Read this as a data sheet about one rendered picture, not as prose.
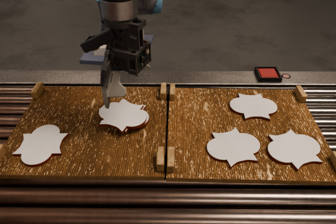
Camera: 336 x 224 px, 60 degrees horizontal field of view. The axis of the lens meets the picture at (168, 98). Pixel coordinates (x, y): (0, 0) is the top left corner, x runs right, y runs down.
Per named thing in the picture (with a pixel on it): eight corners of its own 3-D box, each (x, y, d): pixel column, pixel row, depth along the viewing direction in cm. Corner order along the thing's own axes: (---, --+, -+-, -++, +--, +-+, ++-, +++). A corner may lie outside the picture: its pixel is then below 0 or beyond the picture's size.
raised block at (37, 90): (39, 88, 93) (37, 80, 92) (45, 88, 93) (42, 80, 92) (32, 99, 89) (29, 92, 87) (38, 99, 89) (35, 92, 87)
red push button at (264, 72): (257, 71, 105) (257, 68, 104) (273, 71, 105) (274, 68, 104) (261, 80, 100) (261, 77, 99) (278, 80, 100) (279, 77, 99)
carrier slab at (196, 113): (169, 91, 95) (169, 87, 94) (296, 93, 94) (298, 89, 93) (165, 181, 67) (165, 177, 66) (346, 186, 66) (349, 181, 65)
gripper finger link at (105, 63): (103, 87, 64) (111, 48, 63) (97, 86, 64) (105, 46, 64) (113, 88, 68) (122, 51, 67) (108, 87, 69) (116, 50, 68)
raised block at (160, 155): (157, 152, 72) (157, 145, 70) (164, 152, 72) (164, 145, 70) (156, 172, 67) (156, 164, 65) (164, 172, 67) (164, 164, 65)
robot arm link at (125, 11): (91, -1, 57) (113, -13, 63) (95, 21, 60) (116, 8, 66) (125, 5, 55) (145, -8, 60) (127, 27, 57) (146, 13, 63)
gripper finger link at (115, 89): (118, 114, 64) (128, 73, 63) (95, 107, 66) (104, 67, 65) (125, 113, 67) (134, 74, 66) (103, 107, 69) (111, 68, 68)
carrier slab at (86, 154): (41, 89, 95) (40, 85, 94) (167, 90, 95) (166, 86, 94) (-12, 178, 68) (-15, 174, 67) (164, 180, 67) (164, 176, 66)
